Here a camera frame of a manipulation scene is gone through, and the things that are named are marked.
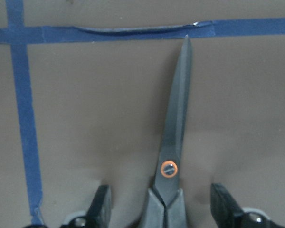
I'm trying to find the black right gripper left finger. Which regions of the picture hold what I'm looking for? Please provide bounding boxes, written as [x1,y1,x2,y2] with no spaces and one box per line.
[86,185,112,228]

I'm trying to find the grey orange scissors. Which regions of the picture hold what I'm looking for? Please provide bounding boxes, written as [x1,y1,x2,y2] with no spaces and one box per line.
[138,37,192,228]

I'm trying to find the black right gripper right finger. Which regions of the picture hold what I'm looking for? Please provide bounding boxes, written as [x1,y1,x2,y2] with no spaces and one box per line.
[210,183,244,228]

